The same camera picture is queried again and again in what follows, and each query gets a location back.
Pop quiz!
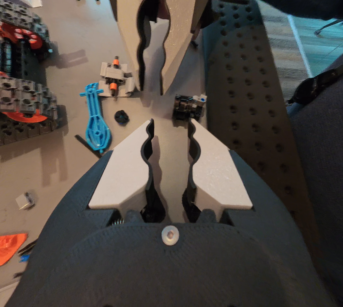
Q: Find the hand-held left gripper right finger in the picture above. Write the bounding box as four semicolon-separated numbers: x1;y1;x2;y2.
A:
188;119;253;212

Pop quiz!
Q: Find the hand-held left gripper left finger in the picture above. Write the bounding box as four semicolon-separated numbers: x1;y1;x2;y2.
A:
88;119;155;212

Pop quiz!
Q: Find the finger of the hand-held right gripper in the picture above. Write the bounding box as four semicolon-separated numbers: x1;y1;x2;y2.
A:
160;0;202;96
115;0;151;91

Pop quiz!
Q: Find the black toy wheel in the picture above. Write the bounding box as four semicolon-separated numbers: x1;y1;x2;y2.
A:
173;95;194;120

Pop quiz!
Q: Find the short black cross axle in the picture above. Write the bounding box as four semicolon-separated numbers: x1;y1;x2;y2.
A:
75;135;102;158

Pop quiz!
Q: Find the blue plastic tool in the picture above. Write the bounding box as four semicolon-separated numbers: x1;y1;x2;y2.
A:
79;83;111;153

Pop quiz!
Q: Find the white block with orange pins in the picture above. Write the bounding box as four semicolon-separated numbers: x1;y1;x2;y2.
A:
100;56;136;97

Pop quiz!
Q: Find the black perforated panel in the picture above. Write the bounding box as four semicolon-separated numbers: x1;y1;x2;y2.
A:
202;0;322;259

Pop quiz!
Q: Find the grey two-hole beam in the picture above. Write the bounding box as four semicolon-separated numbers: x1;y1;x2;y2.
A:
16;192;36;210

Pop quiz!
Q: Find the black friction pin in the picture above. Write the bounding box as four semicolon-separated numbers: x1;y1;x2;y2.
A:
17;240;38;254

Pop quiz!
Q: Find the tracked toy robot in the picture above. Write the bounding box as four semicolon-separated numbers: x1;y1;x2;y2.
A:
0;0;67;144

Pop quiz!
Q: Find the orange angled panel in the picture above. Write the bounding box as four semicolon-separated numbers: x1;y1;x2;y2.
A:
0;233;28;266

